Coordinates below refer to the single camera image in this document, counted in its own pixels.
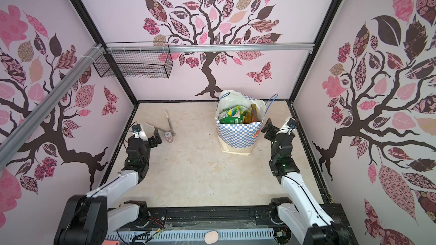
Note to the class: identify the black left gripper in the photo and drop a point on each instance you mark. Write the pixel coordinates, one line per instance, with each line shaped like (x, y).
(153, 139)

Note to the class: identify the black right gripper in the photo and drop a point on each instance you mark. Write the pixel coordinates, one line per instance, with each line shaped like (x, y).
(277, 134)

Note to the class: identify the green Fox's candy bag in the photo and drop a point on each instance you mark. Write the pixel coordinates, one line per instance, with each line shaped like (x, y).
(234, 115)

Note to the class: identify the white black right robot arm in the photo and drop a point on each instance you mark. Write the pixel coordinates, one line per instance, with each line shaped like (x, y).
(308, 222)

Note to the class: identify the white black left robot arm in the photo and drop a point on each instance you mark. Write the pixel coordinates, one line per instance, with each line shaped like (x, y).
(87, 219)

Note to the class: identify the round beige sticker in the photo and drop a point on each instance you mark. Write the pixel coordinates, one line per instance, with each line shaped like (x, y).
(211, 237)

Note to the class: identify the metal scissors pink handle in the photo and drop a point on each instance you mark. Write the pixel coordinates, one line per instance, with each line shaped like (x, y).
(169, 133)

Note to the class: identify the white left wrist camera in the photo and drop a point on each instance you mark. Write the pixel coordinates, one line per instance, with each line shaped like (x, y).
(139, 132)

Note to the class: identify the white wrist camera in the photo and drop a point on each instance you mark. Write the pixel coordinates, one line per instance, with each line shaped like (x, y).
(139, 132)
(289, 125)

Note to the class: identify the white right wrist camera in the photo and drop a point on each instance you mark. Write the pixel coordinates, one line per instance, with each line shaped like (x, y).
(289, 125)

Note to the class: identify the black wire basket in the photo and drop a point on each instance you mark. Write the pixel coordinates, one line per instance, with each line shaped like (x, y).
(135, 60)

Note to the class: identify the aluminium rail back wall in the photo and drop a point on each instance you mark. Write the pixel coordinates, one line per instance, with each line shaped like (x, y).
(212, 48)

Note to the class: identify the aluminium rail wall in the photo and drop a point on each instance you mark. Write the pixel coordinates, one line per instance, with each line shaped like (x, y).
(212, 48)
(13, 143)

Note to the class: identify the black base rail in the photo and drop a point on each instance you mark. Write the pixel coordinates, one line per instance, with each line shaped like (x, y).
(213, 218)

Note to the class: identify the slotted white cable duct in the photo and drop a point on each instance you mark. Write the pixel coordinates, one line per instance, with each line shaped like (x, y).
(194, 237)

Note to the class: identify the aluminium rail left wall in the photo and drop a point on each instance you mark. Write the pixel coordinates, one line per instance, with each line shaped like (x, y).
(13, 143)

